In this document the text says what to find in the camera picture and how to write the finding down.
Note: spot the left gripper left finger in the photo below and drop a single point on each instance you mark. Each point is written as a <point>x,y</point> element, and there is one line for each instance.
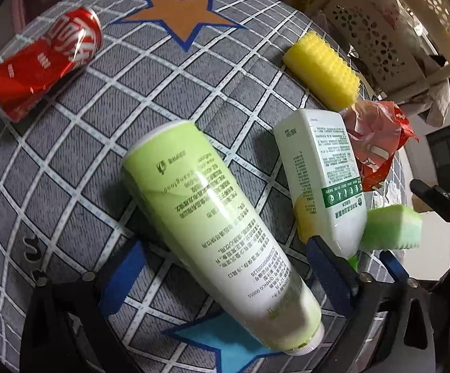
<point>48,342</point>

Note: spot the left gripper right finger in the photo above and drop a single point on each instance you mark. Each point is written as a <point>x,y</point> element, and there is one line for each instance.
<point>406,342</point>

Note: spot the green white sponge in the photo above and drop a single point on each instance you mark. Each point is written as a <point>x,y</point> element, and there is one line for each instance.
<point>394,227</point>

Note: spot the red snack wrapper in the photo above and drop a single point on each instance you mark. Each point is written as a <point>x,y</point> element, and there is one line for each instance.
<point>377,130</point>

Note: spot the light green lotion tube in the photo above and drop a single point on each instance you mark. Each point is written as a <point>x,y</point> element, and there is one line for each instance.
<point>194,202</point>

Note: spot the white green bottle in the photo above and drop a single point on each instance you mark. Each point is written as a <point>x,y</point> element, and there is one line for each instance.
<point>323,179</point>

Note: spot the red cola can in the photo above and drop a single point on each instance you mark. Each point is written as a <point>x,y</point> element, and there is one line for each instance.
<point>69,43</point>

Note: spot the yellow ridged sponge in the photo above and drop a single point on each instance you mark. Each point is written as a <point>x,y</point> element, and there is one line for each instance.
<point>324,72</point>

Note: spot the grey checked tablecloth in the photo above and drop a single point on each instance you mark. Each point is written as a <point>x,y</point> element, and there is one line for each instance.
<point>64,209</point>

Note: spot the beige plastic storage rack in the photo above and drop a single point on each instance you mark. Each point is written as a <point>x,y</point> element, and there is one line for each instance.
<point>404,43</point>

